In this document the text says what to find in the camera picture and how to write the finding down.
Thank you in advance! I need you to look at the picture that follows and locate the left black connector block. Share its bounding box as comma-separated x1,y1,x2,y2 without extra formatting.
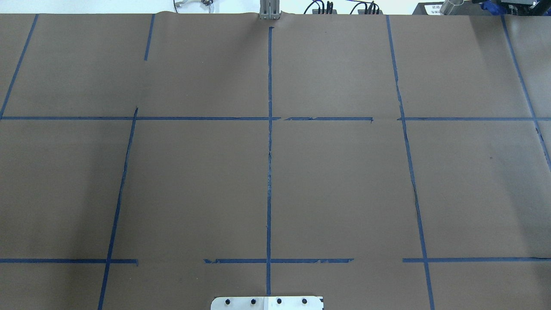
303,0,337,15

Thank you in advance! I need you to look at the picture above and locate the metal cup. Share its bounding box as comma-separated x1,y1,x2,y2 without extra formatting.
440,0,464,16

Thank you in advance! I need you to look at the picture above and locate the aluminium frame post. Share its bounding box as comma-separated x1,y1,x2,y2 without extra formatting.
259,0,281,20

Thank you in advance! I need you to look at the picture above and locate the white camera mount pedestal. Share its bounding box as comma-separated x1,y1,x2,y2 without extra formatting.
210,296,325,310

